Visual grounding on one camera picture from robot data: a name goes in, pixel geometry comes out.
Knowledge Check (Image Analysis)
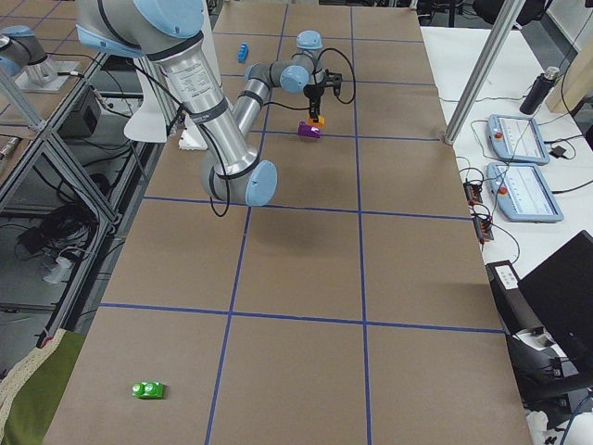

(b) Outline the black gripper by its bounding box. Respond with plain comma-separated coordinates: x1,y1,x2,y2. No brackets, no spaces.
303,84,325,118

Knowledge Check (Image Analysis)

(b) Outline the orange trapezoid block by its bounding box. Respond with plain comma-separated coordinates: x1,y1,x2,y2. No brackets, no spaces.
307,116,325,128

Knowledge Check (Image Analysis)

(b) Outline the purple trapezoid block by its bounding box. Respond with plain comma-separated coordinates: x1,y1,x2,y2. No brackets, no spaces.
297,121,322,139

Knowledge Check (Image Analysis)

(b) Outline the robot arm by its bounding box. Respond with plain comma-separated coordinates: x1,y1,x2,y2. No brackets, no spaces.
76,1,324,207

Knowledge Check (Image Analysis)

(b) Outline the long blue studded brick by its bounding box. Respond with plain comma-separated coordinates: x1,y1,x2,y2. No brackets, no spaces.
237,42,249,64

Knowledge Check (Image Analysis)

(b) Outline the orange black connector box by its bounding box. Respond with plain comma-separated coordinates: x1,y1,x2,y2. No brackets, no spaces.
463,181,483,206

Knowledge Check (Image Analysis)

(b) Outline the upper teach pendant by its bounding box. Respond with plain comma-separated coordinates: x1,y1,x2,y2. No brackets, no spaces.
487,114,549,165

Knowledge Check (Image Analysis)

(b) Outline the teach pendant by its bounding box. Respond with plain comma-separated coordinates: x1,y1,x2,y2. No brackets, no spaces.
486,162,564,223
487,114,549,165

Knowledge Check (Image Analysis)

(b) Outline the black water bottle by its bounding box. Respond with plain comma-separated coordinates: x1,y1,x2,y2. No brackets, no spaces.
519,66,561,115

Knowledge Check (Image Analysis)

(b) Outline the lower teach pendant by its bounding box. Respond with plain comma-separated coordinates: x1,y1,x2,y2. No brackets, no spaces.
486,162,564,223

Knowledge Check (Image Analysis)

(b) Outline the black laptop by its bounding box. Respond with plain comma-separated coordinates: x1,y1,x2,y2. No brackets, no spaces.
519,230,592,371

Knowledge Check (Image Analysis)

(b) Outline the green block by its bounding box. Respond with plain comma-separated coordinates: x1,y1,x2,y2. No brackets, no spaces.
131,381,165,400

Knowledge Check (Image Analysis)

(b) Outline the black office chair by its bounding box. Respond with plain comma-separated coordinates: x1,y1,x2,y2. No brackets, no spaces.
486,261,592,429

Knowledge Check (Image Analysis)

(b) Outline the green cloth with lace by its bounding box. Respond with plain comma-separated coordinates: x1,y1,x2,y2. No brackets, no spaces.
1,329,85,444

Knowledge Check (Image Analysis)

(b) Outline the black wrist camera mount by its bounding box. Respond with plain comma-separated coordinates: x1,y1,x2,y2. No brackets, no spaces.
322,70,343,98

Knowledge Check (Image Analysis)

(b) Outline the black camera cable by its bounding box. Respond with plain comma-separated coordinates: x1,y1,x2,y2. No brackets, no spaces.
138,47,357,217

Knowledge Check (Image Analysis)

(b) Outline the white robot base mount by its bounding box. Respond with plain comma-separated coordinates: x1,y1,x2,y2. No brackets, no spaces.
124,57,207,150

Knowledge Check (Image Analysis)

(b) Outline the aluminium frame post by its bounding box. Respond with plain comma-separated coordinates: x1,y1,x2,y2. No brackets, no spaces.
443,0,525,146

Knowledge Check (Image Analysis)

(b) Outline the aluminium table frame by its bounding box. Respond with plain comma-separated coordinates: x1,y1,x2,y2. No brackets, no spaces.
0,45,121,349

